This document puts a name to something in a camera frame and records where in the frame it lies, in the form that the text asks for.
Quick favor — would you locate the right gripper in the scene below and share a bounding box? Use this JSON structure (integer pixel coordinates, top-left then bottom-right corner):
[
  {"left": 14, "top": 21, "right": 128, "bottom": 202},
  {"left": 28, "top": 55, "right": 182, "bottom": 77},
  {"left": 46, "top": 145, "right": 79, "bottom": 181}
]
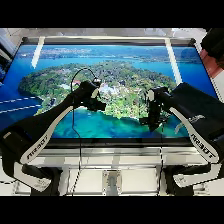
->
[{"left": 139, "top": 87, "right": 172, "bottom": 133}]

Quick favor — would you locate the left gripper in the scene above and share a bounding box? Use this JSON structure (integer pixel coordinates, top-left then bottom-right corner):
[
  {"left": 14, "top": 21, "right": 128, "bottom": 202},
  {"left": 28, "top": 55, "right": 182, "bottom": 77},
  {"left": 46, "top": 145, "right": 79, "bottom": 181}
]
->
[{"left": 74, "top": 80, "right": 107, "bottom": 113}]

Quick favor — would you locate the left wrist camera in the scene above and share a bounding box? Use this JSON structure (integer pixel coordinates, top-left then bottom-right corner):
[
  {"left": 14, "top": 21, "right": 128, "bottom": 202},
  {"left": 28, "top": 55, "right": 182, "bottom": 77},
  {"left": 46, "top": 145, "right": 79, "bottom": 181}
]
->
[{"left": 90, "top": 77, "right": 103, "bottom": 89}]

